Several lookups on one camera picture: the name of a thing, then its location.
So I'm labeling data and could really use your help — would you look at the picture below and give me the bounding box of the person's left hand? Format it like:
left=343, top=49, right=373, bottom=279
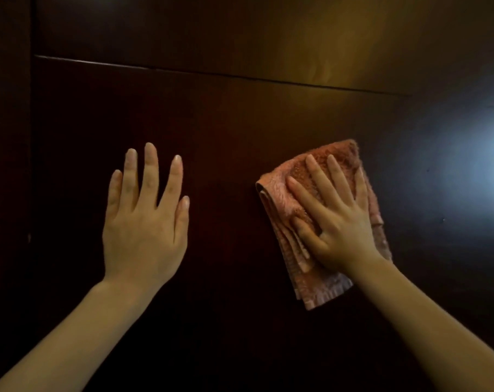
left=102, top=142, right=190, bottom=291

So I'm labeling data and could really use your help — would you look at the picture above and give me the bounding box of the person's right hand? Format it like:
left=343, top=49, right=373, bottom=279
left=286, top=154, right=389, bottom=280

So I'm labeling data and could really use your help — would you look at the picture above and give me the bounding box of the pink terry cleaning cloth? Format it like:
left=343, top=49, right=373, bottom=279
left=255, top=139, right=393, bottom=311

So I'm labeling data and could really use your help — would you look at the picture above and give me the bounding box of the person's left forearm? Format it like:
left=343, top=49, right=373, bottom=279
left=0, top=277, right=160, bottom=392

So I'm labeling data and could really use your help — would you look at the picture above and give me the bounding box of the person's right forearm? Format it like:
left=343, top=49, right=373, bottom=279
left=347, top=257, right=494, bottom=392

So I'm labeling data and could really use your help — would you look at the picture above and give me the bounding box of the dark wooden door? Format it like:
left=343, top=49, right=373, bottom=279
left=0, top=0, right=494, bottom=392

